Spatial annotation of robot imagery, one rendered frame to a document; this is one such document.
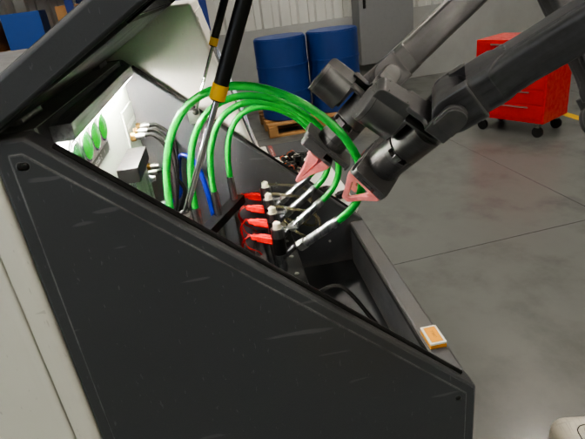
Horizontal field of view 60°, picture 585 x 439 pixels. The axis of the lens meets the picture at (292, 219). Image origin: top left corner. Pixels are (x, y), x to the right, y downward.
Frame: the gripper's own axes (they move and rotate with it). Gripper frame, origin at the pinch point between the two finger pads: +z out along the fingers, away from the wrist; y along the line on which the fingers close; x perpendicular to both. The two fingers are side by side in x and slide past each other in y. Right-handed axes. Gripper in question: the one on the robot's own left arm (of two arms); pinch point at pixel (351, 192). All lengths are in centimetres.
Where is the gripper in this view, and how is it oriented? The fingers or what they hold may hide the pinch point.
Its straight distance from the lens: 88.4
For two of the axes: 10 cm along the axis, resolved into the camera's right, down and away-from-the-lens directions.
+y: -4.8, 6.1, -6.3
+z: -4.7, 4.2, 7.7
